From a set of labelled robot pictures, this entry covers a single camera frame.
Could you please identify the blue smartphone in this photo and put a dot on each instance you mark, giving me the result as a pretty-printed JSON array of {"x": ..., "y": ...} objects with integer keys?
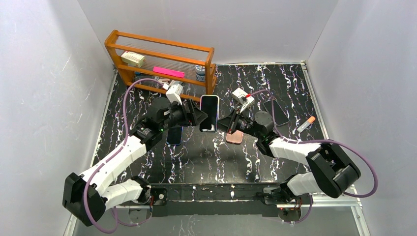
[{"x": 174, "y": 136}]

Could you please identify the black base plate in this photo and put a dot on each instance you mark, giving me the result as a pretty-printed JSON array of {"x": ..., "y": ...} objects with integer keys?
[{"x": 213, "y": 199}]

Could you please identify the black phone clear case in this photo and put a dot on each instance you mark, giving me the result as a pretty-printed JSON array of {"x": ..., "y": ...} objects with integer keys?
[{"x": 272, "y": 106}]

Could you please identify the orange capped white marker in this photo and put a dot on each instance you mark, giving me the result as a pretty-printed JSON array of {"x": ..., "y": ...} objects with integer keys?
[{"x": 306, "y": 124}]

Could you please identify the orange wooden shelf rack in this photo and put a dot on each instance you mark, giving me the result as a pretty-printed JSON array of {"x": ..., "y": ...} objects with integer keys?
[{"x": 163, "y": 53}]

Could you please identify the white box red label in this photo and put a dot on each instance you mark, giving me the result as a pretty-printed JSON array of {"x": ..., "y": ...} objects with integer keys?
[{"x": 237, "y": 93}]

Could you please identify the white cardboard box on shelf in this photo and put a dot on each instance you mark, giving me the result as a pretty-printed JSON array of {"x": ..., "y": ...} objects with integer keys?
[{"x": 133, "y": 59}]

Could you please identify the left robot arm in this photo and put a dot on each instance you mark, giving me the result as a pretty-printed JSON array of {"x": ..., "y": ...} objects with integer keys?
[{"x": 90, "y": 194}]

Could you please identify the pink flat card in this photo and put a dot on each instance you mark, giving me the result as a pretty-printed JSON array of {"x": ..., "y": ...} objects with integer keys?
[{"x": 169, "y": 72}]

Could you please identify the blue white small jar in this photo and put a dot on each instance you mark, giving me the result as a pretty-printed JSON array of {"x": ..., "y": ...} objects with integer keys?
[{"x": 200, "y": 73}]

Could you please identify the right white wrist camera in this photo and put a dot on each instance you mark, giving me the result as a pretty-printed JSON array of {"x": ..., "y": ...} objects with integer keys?
[{"x": 246, "y": 102}]

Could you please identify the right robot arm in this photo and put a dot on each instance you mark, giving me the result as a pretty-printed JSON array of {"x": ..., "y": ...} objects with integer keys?
[{"x": 331, "y": 170}]

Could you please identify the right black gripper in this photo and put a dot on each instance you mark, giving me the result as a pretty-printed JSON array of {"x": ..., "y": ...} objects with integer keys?
[{"x": 234, "y": 121}]

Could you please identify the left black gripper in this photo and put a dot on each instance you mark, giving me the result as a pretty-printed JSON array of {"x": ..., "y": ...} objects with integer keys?
[{"x": 190, "y": 113}]

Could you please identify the white stapler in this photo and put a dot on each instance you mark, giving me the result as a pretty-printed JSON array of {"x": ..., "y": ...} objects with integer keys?
[{"x": 164, "y": 80}]

